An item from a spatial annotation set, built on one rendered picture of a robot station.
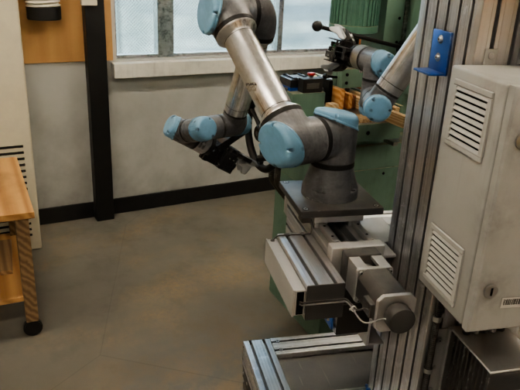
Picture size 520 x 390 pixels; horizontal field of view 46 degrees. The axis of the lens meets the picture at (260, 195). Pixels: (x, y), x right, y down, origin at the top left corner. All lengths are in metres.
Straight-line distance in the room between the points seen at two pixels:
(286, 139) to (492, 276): 0.55
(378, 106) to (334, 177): 0.25
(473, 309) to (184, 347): 1.42
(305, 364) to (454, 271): 0.87
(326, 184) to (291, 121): 0.21
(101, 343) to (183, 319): 0.34
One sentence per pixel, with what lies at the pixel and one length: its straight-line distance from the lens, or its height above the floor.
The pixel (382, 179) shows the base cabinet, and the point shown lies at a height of 0.66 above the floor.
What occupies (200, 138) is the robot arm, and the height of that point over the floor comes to 0.89.
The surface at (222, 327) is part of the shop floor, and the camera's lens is 2.51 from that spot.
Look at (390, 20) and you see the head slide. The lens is 2.29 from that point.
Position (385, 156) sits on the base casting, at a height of 0.75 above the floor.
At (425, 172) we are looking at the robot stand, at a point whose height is 0.97.
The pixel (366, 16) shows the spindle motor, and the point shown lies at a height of 1.22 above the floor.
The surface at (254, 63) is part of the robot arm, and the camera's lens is 1.56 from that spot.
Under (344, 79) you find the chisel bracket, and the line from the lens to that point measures 2.27.
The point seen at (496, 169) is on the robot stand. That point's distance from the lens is 1.11.
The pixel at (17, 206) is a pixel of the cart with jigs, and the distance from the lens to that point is 2.34.
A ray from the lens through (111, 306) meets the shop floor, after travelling 2.68.
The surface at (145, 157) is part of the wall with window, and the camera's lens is 3.48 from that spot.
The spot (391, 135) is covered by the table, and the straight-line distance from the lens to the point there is 2.13.
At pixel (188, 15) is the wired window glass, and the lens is 3.49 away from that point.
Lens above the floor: 1.41
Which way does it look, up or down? 22 degrees down
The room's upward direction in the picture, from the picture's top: 3 degrees clockwise
